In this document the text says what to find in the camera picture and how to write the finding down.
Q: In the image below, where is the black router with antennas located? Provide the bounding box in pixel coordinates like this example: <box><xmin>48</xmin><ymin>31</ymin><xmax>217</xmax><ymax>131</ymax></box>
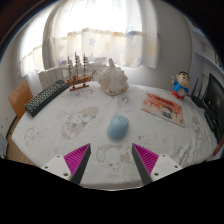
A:
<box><xmin>190</xmin><ymin>77</ymin><xmax>209</xmax><ymax>109</ymax></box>

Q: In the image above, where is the white wall shelf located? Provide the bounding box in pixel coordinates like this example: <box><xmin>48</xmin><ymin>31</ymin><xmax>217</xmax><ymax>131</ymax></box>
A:
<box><xmin>193</xmin><ymin>29</ymin><xmax>224</xmax><ymax>73</ymax></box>

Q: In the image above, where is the white printed tablecloth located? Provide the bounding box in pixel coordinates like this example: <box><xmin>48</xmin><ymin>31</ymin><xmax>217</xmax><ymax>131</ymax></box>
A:
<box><xmin>10</xmin><ymin>79</ymin><xmax>219</xmax><ymax>191</ymax></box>

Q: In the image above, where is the cartoon boy figurine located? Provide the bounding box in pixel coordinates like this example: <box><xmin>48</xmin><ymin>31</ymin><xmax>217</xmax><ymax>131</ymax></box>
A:
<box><xmin>171</xmin><ymin>70</ymin><xmax>191</xmax><ymax>101</ymax></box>

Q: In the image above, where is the black keyboard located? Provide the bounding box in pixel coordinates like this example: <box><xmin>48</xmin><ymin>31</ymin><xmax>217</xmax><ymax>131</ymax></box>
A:
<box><xmin>24</xmin><ymin>79</ymin><xmax>70</xmax><ymax>118</ymax></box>

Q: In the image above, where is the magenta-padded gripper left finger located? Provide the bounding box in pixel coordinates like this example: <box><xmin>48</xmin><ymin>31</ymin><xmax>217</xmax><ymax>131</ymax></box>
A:
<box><xmin>41</xmin><ymin>143</ymin><xmax>92</xmax><ymax>186</ymax></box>

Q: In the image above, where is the large white conch shell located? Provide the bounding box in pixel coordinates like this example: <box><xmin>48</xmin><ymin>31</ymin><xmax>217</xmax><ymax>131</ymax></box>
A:
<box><xmin>97</xmin><ymin>58</ymin><xmax>130</xmax><ymax>97</ymax></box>

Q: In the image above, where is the white star-print curtain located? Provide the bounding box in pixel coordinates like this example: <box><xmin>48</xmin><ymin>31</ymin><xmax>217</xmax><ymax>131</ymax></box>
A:
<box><xmin>18</xmin><ymin>0</ymin><xmax>159</xmax><ymax>76</ymax></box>

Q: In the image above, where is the white radiator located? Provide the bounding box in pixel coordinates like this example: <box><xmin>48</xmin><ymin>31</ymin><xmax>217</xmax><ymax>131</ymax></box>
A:
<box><xmin>37</xmin><ymin>61</ymin><xmax>103</xmax><ymax>90</ymax></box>

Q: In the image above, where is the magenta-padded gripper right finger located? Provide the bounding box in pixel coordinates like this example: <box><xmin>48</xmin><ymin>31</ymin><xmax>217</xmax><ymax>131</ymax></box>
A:
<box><xmin>131</xmin><ymin>143</ymin><xmax>184</xmax><ymax>186</ymax></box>

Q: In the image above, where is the black box device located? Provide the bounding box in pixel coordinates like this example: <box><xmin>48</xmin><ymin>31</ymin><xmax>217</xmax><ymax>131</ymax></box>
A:
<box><xmin>203</xmin><ymin>109</ymin><xmax>224</xmax><ymax>143</ymax></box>

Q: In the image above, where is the wooden chair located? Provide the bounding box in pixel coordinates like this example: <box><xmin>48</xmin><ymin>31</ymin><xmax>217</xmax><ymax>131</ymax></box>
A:
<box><xmin>4</xmin><ymin>79</ymin><xmax>34</xmax><ymax>141</ymax></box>

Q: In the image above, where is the red printed mouse pad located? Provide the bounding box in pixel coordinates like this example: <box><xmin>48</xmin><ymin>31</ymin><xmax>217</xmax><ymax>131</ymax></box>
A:
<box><xmin>140</xmin><ymin>92</ymin><xmax>186</xmax><ymax>128</ymax></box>

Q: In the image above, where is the black monitor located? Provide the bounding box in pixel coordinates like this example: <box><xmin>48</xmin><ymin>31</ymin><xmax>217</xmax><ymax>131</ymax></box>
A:
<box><xmin>203</xmin><ymin>73</ymin><xmax>224</xmax><ymax>134</ymax></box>

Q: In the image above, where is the light blue computer mouse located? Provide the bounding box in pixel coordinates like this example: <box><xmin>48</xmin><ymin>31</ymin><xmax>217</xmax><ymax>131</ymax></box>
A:
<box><xmin>106</xmin><ymin>114</ymin><xmax>130</xmax><ymax>141</ymax></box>

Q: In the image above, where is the wooden model sailing ship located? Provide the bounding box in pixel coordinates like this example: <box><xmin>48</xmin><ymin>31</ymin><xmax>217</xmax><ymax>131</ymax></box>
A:
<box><xmin>64</xmin><ymin>51</ymin><xmax>98</xmax><ymax>92</ymax></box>

